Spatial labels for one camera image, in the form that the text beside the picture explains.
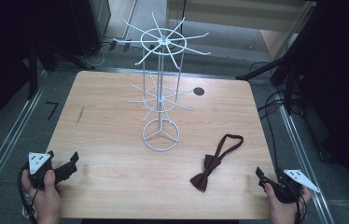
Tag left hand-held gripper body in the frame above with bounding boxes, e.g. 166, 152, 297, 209
27, 151, 79, 189

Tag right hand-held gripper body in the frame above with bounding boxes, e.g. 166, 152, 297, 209
258, 168, 322, 205

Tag dark red bow tie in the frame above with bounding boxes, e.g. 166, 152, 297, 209
189, 133, 244, 193

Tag white wire display rack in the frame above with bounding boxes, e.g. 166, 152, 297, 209
112, 11, 212, 153

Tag person's right hand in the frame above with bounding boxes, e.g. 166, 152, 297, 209
263, 183, 313, 224

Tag person's left hand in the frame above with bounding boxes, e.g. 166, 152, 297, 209
21, 169, 63, 224

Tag black metal stand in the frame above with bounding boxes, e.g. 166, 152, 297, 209
235, 0, 320, 116
26, 35, 96, 101

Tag dark cabinet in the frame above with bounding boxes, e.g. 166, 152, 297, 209
68, 0, 112, 58

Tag light wooden furniture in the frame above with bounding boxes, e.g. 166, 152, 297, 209
165, 0, 317, 61

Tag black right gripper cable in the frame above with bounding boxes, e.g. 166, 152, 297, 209
293, 186, 308, 224

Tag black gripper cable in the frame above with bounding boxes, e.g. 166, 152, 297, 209
293, 186, 308, 224
17, 163, 37, 219

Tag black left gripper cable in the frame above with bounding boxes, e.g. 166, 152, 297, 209
17, 163, 37, 219

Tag metal floor rail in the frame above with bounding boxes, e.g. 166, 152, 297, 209
278, 105, 336, 224
0, 70, 49, 207

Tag black floor cables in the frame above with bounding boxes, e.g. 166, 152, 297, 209
250, 61, 302, 171

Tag white floor cable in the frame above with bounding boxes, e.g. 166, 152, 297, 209
78, 42, 107, 68

